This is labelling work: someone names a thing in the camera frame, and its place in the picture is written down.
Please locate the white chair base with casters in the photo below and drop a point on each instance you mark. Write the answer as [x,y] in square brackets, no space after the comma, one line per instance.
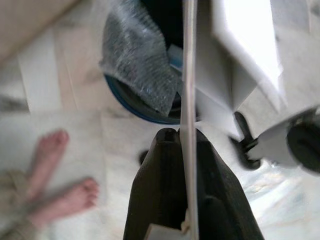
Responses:
[275,140]

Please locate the bare person foot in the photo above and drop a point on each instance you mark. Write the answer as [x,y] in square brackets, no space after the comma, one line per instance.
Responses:
[75,200]
[47,155]

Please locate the bubble wrap sheet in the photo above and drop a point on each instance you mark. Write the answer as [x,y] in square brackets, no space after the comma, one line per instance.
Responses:
[140,60]

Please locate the blue rimmed rubbish bin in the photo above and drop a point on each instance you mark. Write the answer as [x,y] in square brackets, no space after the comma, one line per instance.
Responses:
[130,105]

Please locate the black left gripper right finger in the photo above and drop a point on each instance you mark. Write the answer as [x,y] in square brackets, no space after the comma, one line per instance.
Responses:
[220,195]

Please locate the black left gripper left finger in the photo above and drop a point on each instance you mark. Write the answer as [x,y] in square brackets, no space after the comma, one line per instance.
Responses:
[160,180]

